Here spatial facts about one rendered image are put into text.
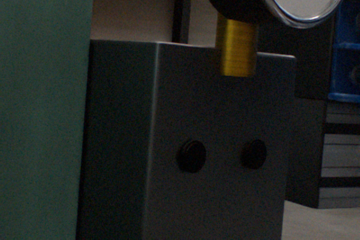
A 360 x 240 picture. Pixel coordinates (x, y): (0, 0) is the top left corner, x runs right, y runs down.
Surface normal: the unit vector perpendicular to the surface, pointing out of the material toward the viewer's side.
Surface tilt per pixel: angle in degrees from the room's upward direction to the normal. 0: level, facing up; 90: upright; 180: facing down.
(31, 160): 90
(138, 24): 90
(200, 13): 90
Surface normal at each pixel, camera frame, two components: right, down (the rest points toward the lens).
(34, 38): 0.70, 0.09
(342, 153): 0.51, 0.08
